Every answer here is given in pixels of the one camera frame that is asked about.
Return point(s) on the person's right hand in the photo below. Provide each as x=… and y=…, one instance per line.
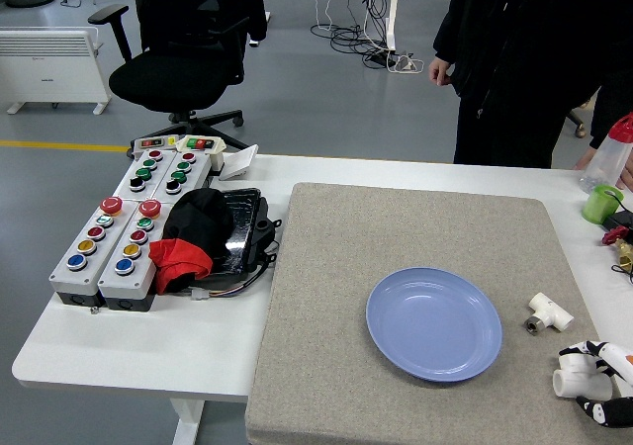
x=440, y=71

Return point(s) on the person's hand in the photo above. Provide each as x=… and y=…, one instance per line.
x=588, y=160
x=628, y=175

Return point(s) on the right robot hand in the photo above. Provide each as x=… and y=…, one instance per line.
x=618, y=358

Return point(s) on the plain white pipe tee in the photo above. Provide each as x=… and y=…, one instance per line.
x=569, y=383

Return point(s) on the white pipe tee metal thread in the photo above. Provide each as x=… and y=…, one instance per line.
x=551, y=311

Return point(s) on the blue plate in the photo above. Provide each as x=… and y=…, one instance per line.
x=435, y=326

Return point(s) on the clear bottle red cap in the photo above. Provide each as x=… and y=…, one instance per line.
x=608, y=160

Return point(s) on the green cup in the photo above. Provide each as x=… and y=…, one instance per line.
x=598, y=207

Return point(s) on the small black box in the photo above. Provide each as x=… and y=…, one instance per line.
x=620, y=219

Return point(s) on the person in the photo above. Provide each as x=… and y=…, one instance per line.
x=613, y=114
x=504, y=44

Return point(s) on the white desk leg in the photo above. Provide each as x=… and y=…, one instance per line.
x=393, y=10

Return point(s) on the grey-brown mat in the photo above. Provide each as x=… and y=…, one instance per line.
x=346, y=267

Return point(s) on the black device housing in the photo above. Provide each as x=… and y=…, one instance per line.
x=264, y=227

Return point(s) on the black plastic tray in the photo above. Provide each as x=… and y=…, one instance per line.
x=242, y=232

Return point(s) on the small four-button control box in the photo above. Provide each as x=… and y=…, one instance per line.
x=143, y=180
x=190, y=168

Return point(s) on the black office chair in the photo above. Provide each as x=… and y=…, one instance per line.
x=163, y=81

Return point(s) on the black and red cloth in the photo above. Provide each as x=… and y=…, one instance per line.
x=198, y=222

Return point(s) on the large five-button control box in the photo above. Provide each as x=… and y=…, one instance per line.
x=81, y=267
x=129, y=274

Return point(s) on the white panel heater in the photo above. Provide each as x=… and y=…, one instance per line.
x=44, y=69

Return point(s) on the white table leg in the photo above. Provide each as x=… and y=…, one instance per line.
x=185, y=422

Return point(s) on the white wall switch plate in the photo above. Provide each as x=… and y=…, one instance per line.
x=240, y=163

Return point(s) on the white red-green switch box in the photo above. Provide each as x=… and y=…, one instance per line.
x=203, y=146

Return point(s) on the grey switch box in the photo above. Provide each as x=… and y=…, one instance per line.
x=151, y=143

